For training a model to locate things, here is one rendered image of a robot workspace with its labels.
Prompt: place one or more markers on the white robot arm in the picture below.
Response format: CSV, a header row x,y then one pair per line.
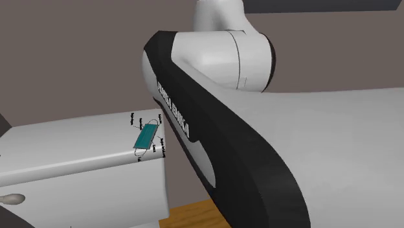
x,y
331,142

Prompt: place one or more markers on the teal face mask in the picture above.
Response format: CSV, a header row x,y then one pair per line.
x,y
145,136

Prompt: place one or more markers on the white toilet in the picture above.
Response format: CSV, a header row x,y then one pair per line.
x,y
79,176

